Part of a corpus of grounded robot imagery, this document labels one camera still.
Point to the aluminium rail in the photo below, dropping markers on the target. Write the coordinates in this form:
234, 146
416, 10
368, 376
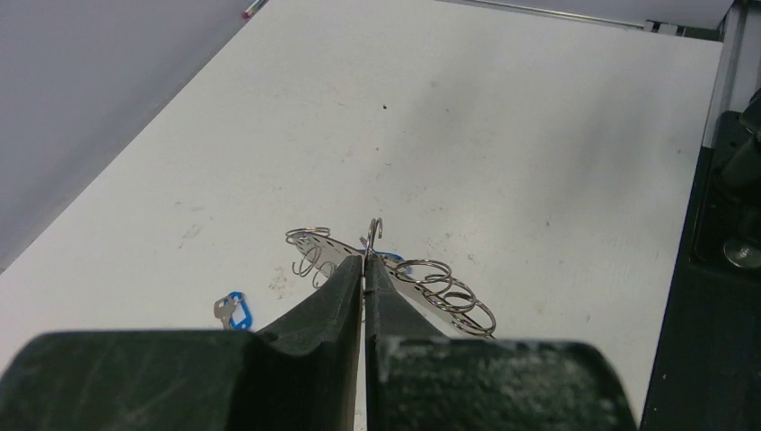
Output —
738, 73
646, 26

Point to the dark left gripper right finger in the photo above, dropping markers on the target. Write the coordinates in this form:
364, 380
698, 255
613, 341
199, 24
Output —
419, 379

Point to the aluminium right side rail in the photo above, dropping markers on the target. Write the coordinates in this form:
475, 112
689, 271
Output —
738, 73

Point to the silver key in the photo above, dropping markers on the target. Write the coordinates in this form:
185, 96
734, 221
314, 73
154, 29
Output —
224, 308

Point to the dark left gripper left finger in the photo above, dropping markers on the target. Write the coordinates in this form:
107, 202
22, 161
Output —
298, 373

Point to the aluminium back rail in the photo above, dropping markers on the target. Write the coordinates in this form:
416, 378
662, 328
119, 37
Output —
646, 26

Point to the pink white marker pen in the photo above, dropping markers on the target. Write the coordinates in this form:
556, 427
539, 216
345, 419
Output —
252, 9

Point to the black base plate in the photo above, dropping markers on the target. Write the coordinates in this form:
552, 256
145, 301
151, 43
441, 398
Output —
706, 371

